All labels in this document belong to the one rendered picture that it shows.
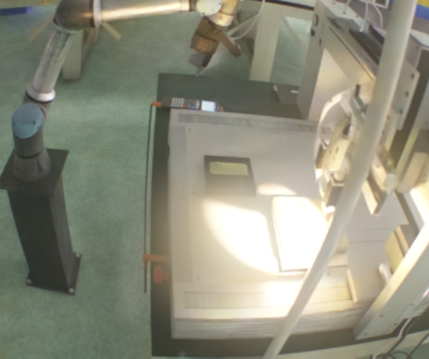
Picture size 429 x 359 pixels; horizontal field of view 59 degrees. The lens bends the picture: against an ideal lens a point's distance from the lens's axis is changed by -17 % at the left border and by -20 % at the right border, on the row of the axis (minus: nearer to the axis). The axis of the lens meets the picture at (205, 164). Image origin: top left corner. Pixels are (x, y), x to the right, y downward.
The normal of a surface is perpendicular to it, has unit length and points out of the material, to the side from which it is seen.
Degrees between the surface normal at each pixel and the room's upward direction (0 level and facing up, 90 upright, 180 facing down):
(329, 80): 90
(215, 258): 0
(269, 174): 0
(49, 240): 90
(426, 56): 90
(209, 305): 0
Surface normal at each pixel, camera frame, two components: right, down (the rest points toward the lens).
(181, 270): 0.12, -0.78
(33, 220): 0.00, 0.62
